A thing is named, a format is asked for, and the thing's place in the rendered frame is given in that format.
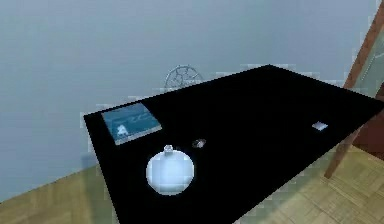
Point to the small grey round object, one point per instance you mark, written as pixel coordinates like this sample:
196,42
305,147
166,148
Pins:
199,143

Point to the blue book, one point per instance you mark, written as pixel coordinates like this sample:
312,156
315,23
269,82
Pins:
130,122

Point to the round pale blue vase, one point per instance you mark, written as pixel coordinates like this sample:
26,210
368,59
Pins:
170,172

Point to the black table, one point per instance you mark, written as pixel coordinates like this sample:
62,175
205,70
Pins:
253,133

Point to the small white flat card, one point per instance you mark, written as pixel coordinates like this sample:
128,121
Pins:
320,126

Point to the brown wooden framed door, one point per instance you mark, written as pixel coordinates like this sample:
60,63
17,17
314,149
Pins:
366,53

